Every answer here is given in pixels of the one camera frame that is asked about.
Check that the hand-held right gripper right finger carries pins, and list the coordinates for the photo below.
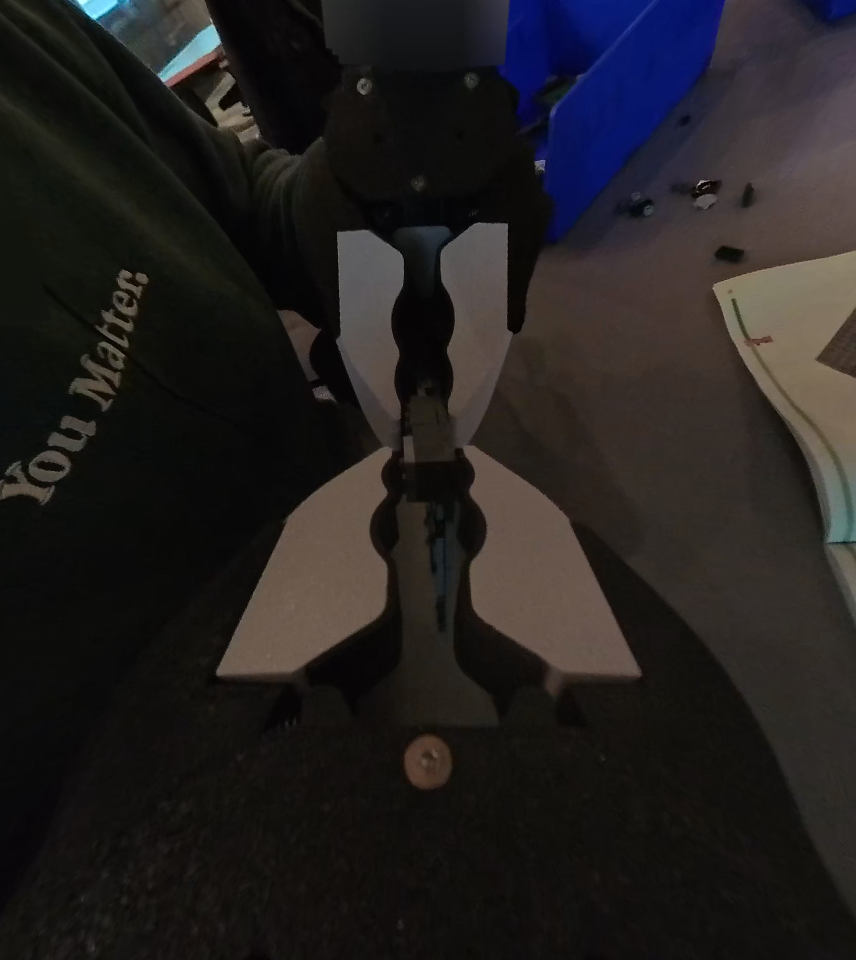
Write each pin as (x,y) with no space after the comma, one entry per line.
(548,592)

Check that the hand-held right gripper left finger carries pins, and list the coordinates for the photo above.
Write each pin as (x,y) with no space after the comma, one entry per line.
(315,585)

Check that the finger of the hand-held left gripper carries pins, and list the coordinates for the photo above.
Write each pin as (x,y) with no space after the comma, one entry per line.
(484,315)
(364,315)

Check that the open instruction booklet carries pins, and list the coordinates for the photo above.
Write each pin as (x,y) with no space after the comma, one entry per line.
(848,450)

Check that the person's left forearm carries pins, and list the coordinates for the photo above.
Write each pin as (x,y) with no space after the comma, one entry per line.
(285,210)

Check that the grey toy brick build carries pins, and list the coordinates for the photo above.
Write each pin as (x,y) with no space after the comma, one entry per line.
(428,435)

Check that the grey desk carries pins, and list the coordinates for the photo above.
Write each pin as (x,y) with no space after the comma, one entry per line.
(623,375)

